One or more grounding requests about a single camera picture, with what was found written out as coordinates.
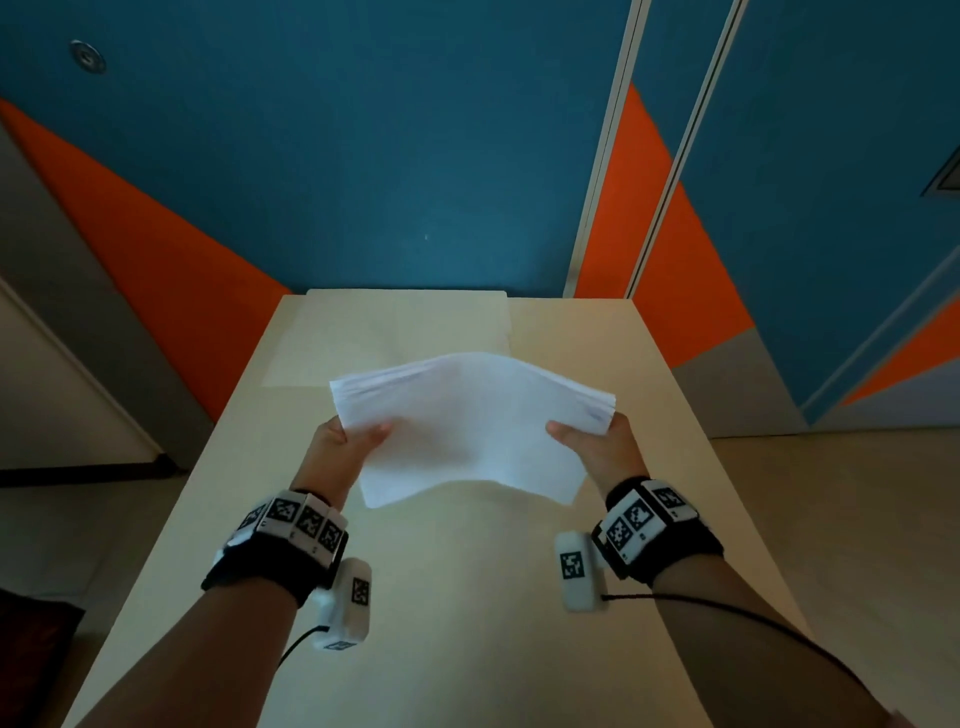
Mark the person's left hand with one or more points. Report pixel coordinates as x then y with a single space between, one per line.
328 461

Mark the person's right hand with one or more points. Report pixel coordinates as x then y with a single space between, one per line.
607 456

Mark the person's left thumb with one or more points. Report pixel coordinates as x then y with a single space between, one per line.
369 436

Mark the person's right thumb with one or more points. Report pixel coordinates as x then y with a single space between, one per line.
571 436

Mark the stack of white paper sheets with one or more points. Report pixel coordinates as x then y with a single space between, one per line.
472 427

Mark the person's right forearm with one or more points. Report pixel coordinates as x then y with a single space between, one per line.
757 645

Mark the person's left forearm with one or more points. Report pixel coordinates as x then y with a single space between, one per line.
202 660

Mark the beige paper sheet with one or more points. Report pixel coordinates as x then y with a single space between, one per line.
390 337

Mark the right wrist tracker band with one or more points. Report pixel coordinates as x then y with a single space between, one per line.
652 532

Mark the wrist tracker band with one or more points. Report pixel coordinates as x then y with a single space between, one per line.
652 532
289 544

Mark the left wrist tracker band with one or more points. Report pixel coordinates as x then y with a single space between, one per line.
289 544

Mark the beige table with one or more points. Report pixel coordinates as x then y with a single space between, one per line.
465 600

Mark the dark red cushion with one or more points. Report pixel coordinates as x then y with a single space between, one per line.
34 656

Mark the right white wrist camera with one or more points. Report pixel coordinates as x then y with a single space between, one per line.
576 571

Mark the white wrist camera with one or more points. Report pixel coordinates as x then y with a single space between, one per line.
347 606
576 571

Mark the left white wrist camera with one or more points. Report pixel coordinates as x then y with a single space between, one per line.
347 606

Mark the white vertical wall trim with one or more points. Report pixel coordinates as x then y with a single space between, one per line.
686 142
606 142

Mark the round silver wall fixture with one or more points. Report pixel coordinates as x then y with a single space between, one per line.
88 57

